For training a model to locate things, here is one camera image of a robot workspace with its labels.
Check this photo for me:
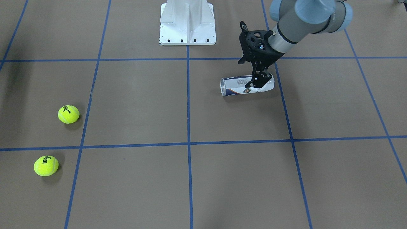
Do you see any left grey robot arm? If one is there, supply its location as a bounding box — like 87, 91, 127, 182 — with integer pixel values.
238, 0, 353, 88

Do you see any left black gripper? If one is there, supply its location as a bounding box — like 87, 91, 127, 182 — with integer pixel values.
238, 30, 285, 88

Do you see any clear tennis ball can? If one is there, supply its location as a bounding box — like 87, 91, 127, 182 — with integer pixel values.
220, 74, 275, 97

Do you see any yellow tennis ball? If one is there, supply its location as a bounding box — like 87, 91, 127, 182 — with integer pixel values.
58, 105, 80, 124
33, 155, 59, 177

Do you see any white metal base plate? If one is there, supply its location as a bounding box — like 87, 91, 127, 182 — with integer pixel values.
159, 0, 217, 45

